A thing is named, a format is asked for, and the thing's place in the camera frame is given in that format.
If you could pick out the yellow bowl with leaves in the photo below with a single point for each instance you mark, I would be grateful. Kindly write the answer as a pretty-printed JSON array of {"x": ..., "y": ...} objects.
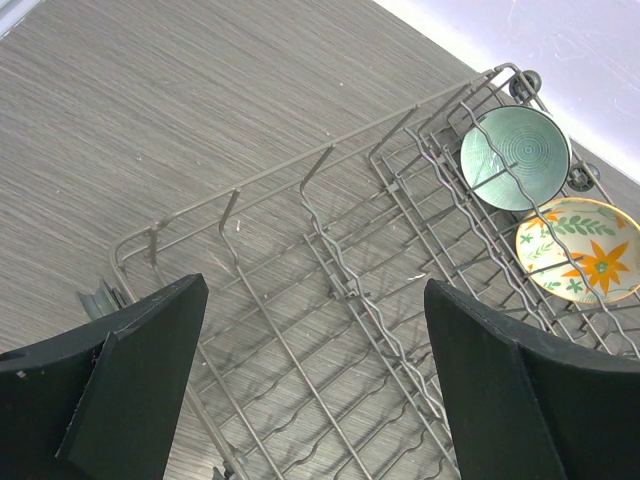
[{"x": 581, "y": 250}]

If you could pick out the mint green ribbed bowl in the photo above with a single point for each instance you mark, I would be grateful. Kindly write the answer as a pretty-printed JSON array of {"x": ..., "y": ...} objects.
[{"x": 515, "y": 158}]

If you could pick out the grey wire dish rack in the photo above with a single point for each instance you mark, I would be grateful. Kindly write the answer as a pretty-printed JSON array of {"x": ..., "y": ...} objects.
[{"x": 314, "y": 360}]

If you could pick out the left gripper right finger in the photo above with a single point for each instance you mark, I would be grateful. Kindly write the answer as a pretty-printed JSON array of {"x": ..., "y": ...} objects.
[{"x": 525, "y": 404}]

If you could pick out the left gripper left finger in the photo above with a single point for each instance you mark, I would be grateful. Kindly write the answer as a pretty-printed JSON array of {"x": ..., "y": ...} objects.
[{"x": 102, "y": 401}]

